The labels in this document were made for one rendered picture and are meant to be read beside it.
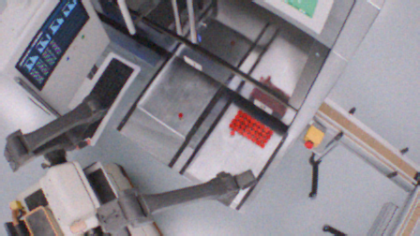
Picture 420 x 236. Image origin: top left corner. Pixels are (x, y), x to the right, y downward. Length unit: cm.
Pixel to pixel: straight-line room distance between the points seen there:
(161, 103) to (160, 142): 17
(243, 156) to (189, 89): 38
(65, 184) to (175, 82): 80
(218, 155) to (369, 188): 138
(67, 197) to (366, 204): 207
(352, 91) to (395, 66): 49
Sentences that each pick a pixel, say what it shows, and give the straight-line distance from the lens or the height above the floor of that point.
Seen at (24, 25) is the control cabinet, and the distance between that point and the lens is 157.
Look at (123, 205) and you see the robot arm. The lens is 120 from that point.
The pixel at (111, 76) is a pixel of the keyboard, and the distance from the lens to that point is 216.
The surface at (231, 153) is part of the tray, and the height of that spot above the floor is 88.
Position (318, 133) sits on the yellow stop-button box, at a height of 103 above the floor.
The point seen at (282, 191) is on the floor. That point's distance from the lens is 282.
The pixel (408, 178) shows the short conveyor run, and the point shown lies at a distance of 205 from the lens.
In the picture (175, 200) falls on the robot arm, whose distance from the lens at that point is 128.
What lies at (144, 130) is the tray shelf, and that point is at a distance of 199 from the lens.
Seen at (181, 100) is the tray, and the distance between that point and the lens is 200.
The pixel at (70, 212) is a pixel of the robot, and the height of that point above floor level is 139.
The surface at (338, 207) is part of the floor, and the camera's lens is 290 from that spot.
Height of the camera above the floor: 279
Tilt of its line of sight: 75 degrees down
